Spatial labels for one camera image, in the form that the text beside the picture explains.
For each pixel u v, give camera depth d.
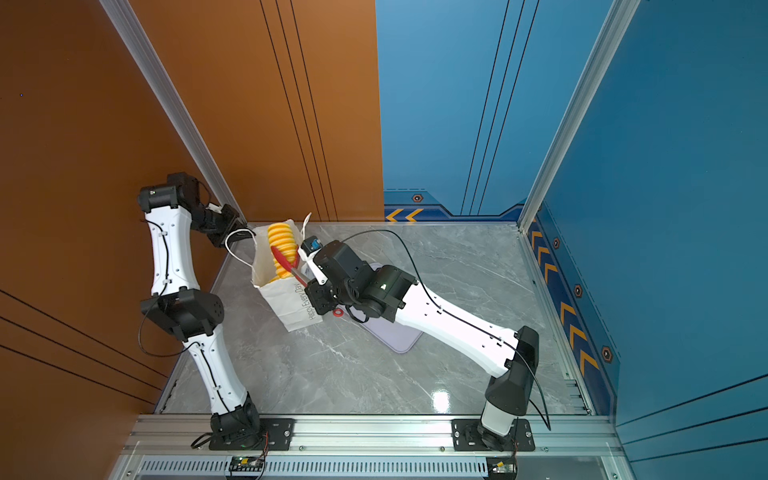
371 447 0.73
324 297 0.57
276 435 0.74
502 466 0.71
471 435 0.72
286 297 0.78
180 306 0.53
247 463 0.71
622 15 0.69
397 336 0.89
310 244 0.57
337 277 0.50
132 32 0.72
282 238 0.72
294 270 0.68
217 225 0.70
